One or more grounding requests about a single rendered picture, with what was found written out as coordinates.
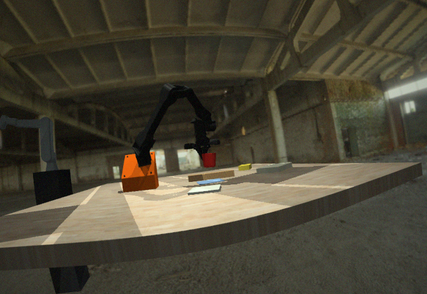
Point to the yellow flat block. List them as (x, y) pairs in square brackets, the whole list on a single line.
[(245, 167)]

